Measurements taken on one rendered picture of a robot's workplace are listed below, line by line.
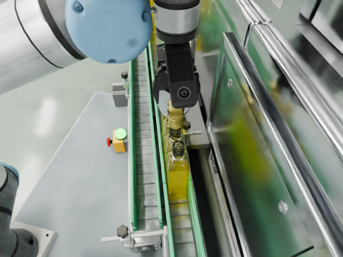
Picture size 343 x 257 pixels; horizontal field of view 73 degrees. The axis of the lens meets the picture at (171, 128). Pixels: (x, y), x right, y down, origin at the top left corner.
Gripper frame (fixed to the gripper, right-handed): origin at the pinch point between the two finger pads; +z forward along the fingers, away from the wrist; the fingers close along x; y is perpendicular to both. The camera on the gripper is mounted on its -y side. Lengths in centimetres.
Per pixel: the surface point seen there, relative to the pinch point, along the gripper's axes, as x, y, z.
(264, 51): -12.7, -6.3, -19.5
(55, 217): 43, -5, 44
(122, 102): 19, 48, 40
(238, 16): -12.7, 6.8, -18.9
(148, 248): 9.9, -20.7, 32.8
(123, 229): 14.7, -19.2, 17.9
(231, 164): -12.7, -9.7, 9.2
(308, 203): -12.0, -28.0, -12.9
